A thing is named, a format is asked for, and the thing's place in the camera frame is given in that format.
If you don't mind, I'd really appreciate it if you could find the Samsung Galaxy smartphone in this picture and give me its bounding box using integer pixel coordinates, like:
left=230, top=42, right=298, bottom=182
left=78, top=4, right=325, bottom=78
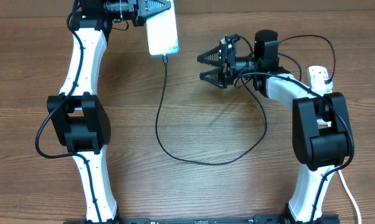
left=146, top=0, right=179, bottom=55

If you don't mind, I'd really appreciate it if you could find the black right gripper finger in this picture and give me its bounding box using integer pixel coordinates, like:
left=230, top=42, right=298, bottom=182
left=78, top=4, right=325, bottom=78
left=197, top=46, right=223, bottom=67
left=199, top=68, right=227, bottom=88

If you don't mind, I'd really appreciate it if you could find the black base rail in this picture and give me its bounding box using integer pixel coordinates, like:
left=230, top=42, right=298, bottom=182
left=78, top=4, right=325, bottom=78
left=62, top=213, right=341, bottom=224

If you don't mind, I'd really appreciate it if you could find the white power strip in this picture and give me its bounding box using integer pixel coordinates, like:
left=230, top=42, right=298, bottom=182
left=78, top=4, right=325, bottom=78
left=306, top=65, right=333, bottom=95

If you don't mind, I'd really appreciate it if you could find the white charger plug adapter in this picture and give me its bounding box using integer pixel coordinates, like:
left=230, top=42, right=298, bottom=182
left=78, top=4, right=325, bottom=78
left=310, top=76, right=333, bottom=95

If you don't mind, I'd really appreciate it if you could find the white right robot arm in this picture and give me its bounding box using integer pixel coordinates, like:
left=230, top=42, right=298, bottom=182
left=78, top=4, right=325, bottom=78
left=197, top=30, right=354, bottom=223

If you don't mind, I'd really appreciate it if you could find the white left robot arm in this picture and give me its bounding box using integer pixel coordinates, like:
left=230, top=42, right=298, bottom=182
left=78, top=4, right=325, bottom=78
left=43, top=1, right=174, bottom=223

